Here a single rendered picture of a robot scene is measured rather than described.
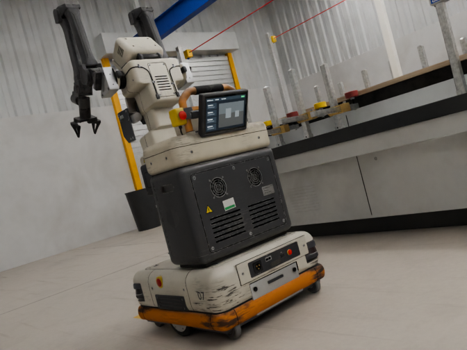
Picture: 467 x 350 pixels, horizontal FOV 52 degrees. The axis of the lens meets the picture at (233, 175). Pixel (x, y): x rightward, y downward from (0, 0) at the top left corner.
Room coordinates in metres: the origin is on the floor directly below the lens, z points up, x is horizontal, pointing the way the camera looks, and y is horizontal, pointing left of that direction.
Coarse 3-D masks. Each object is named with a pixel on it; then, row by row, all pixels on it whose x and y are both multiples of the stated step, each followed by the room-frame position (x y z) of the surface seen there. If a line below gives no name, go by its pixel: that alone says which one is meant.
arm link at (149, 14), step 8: (136, 8) 2.61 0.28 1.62; (144, 8) 2.59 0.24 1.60; (152, 8) 2.63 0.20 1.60; (136, 16) 2.63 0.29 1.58; (144, 16) 2.59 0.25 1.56; (152, 16) 2.62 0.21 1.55; (144, 24) 2.62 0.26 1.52; (152, 24) 2.59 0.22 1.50; (152, 32) 2.58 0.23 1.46; (160, 40) 2.59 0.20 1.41; (168, 56) 2.59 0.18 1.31
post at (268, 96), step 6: (264, 90) 3.23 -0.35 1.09; (270, 96) 3.23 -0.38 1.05; (270, 102) 3.22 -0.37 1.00; (270, 108) 3.22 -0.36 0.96; (270, 114) 3.23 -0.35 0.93; (276, 114) 3.23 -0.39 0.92; (276, 120) 3.22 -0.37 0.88; (276, 126) 3.21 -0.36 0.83; (276, 138) 3.23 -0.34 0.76; (282, 138) 3.23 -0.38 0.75
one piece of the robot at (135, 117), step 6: (126, 102) 2.33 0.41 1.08; (132, 102) 2.35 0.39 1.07; (126, 108) 2.30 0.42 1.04; (132, 108) 2.34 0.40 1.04; (120, 114) 2.35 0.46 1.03; (126, 114) 2.31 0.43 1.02; (132, 114) 2.36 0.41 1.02; (138, 114) 2.30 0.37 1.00; (120, 120) 2.35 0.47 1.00; (126, 120) 2.32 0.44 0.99; (132, 120) 2.30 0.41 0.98; (138, 120) 2.29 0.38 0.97; (126, 126) 2.33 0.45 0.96; (132, 126) 2.30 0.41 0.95; (126, 132) 2.34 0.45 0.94; (132, 132) 2.30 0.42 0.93; (126, 138) 2.35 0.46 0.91; (132, 138) 2.31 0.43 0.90
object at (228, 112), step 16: (208, 96) 1.88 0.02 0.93; (224, 96) 1.94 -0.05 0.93; (240, 96) 2.00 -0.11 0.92; (192, 112) 1.89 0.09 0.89; (208, 112) 1.90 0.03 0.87; (224, 112) 1.96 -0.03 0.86; (240, 112) 2.03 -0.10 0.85; (208, 128) 1.93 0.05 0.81; (224, 128) 1.99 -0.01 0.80; (240, 128) 2.05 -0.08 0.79
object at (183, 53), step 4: (176, 48) 3.85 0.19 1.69; (180, 48) 3.84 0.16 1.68; (184, 48) 3.88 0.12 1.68; (188, 48) 3.91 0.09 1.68; (180, 52) 3.84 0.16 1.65; (184, 52) 3.89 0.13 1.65; (188, 52) 3.87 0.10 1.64; (180, 56) 3.83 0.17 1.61; (184, 56) 3.86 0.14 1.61; (188, 56) 3.87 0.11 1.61; (180, 60) 3.84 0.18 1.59; (184, 60) 3.85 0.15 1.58; (192, 96) 3.84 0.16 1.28; (192, 100) 3.83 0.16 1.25; (192, 104) 3.83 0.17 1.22; (196, 104) 3.85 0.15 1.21
